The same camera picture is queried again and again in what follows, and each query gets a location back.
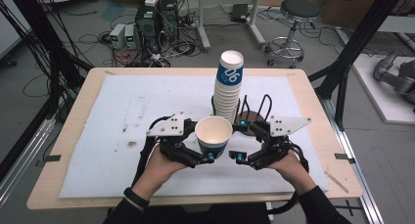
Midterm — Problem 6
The stack of paper cups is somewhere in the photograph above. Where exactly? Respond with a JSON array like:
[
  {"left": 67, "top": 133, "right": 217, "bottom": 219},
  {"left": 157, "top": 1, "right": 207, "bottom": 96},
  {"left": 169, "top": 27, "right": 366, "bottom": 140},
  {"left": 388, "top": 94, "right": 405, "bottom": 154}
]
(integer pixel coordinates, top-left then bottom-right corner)
[{"left": 212, "top": 50, "right": 245, "bottom": 124}]

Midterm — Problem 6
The white platform board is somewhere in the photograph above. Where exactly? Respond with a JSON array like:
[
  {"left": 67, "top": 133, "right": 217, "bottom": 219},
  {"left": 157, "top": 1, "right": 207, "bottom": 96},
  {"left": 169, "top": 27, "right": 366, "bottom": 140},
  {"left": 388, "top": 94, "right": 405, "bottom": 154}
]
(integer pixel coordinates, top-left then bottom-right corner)
[{"left": 351, "top": 53, "right": 415, "bottom": 125}]

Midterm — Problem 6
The single blue white paper cup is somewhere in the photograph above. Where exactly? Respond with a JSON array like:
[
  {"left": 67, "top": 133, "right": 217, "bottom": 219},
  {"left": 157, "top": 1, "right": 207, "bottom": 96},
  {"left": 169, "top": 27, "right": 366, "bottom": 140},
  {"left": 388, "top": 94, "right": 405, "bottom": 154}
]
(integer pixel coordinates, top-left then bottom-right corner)
[{"left": 194, "top": 115, "right": 234, "bottom": 160}]

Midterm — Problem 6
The black wristband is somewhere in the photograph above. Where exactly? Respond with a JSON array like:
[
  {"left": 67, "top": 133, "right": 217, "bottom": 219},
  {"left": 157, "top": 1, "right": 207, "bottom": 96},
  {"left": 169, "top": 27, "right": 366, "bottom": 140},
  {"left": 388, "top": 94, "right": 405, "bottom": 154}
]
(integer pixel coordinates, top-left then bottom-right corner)
[{"left": 122, "top": 186, "right": 151, "bottom": 209}]

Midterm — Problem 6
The cardboard box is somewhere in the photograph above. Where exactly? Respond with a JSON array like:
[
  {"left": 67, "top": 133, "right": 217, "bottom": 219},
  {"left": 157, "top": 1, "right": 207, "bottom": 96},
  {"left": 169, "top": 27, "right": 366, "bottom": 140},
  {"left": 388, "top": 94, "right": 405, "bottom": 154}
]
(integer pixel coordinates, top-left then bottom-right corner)
[{"left": 321, "top": 0, "right": 376, "bottom": 30}]

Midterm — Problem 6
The grey bench power supply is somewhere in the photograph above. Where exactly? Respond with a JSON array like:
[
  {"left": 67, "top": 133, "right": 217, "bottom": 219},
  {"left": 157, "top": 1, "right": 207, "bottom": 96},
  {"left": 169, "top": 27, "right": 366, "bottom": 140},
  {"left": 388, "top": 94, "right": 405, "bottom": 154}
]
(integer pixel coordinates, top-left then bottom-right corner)
[
  {"left": 109, "top": 23, "right": 126, "bottom": 51},
  {"left": 123, "top": 23, "right": 138, "bottom": 51}
]

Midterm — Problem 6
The person's right hand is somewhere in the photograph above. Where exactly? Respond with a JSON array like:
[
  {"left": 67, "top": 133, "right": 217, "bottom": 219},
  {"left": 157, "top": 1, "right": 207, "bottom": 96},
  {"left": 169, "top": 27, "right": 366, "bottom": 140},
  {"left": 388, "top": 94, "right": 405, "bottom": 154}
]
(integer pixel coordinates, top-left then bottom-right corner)
[{"left": 265, "top": 149, "right": 318, "bottom": 197}]

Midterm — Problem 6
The black computer tower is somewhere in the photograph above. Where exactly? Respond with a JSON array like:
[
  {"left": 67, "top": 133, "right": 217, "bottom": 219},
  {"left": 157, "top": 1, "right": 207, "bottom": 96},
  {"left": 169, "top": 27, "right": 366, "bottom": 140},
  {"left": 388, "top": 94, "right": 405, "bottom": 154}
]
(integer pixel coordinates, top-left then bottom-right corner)
[{"left": 135, "top": 0, "right": 180, "bottom": 55}]

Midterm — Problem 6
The person's left hand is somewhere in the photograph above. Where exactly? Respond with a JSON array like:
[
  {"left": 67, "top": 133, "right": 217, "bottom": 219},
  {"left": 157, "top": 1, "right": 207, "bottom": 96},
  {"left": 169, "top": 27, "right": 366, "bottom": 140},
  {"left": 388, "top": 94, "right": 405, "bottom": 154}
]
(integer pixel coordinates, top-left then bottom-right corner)
[{"left": 131, "top": 145, "right": 188, "bottom": 202}]

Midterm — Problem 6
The white foam mat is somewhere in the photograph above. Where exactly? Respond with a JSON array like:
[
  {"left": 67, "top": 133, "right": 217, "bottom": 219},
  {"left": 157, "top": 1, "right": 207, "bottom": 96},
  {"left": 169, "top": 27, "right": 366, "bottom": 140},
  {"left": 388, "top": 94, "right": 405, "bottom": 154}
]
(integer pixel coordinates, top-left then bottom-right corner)
[{"left": 58, "top": 74, "right": 330, "bottom": 199}]

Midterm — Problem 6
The right hand-held gripper cable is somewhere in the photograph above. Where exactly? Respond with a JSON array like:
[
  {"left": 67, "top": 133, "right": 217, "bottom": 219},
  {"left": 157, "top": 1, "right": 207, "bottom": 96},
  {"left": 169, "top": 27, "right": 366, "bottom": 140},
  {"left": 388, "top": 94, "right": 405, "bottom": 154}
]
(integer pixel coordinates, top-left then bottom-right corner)
[{"left": 267, "top": 142, "right": 310, "bottom": 216}]

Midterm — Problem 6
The aluminium rail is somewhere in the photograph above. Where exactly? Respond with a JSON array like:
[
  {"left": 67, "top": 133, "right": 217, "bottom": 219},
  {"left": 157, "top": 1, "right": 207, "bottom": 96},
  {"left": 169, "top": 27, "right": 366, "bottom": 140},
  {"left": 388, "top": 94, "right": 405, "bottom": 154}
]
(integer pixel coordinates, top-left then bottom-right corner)
[
  {"left": 321, "top": 96, "right": 386, "bottom": 224},
  {"left": 0, "top": 115, "right": 57, "bottom": 206}
]

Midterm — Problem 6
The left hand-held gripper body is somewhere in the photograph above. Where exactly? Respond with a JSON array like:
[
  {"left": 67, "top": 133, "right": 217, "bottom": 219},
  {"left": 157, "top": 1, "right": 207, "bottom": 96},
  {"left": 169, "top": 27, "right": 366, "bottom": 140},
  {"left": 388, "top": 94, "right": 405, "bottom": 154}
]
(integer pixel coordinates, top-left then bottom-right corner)
[{"left": 145, "top": 112, "right": 204, "bottom": 169}]

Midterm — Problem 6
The black frame post with cables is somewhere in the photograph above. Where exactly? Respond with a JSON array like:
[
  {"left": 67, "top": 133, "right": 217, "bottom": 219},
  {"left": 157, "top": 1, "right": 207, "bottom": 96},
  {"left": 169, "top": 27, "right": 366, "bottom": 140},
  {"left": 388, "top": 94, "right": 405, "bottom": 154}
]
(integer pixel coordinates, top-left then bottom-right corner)
[{"left": 0, "top": 0, "right": 94, "bottom": 120}]

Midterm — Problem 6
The black round stool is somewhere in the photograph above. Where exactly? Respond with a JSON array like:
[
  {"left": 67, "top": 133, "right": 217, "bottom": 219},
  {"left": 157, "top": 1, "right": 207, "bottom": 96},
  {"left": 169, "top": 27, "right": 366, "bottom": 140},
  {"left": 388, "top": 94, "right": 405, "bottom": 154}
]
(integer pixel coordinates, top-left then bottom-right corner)
[{"left": 264, "top": 0, "right": 322, "bottom": 69}]

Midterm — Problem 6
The left hand-held gripper cable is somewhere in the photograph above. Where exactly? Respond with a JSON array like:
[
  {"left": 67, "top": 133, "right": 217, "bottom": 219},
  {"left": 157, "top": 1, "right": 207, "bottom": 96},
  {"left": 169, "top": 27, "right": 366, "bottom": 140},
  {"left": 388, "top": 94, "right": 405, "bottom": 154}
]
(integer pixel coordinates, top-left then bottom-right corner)
[{"left": 131, "top": 114, "right": 174, "bottom": 189}]

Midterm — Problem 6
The white desk leg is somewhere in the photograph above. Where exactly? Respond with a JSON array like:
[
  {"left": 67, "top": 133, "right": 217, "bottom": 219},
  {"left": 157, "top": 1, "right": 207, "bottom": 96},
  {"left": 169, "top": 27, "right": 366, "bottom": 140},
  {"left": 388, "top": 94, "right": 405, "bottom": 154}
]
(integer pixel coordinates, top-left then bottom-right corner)
[
  {"left": 195, "top": 0, "right": 211, "bottom": 52},
  {"left": 247, "top": 0, "right": 267, "bottom": 50}
]

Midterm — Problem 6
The person's dark clothing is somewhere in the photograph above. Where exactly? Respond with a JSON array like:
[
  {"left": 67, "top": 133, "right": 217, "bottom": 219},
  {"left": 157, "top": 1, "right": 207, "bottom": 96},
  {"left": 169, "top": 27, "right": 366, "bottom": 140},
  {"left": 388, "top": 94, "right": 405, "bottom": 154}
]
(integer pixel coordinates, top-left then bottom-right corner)
[{"left": 143, "top": 202, "right": 272, "bottom": 224}]

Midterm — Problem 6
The hand-held gripper cable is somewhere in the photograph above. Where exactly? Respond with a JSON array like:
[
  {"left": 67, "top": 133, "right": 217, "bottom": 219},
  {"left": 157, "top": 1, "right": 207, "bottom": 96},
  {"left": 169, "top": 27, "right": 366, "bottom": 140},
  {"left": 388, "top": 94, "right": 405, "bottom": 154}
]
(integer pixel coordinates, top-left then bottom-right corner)
[
  {"left": 267, "top": 142, "right": 310, "bottom": 216},
  {"left": 131, "top": 114, "right": 174, "bottom": 189}
]

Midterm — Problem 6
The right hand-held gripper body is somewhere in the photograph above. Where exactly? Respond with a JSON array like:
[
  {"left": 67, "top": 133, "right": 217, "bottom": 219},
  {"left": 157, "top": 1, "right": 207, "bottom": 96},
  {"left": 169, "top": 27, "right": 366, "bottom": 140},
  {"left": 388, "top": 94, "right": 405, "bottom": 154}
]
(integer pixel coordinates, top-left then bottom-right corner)
[{"left": 248, "top": 115, "right": 312, "bottom": 171}]

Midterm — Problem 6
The black flat box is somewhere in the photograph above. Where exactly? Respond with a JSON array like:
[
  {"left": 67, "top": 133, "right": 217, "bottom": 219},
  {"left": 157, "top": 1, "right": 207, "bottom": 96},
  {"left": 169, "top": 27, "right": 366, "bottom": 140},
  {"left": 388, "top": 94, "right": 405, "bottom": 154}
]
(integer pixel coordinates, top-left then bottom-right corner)
[{"left": 230, "top": 3, "right": 249, "bottom": 22}]

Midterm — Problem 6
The brown wire cup holder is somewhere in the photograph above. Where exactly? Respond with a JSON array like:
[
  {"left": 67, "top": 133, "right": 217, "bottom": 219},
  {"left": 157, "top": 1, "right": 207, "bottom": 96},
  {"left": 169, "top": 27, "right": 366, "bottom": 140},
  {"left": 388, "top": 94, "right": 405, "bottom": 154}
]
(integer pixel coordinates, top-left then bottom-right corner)
[{"left": 209, "top": 94, "right": 273, "bottom": 137}]

